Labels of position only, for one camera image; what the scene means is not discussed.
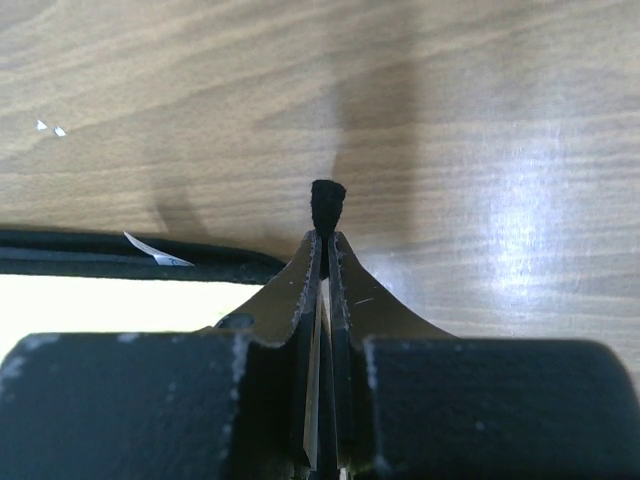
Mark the white towel label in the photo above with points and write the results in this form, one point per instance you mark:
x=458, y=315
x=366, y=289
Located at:
x=160, y=257

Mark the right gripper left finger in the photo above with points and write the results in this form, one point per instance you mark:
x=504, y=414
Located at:
x=237, y=401

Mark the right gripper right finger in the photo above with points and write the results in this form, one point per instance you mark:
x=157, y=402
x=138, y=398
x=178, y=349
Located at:
x=416, y=402

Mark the yellow towel black trim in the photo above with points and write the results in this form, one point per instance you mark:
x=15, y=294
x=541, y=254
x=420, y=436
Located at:
x=81, y=284

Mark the white scrap on table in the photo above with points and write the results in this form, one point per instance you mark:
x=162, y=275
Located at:
x=57, y=130

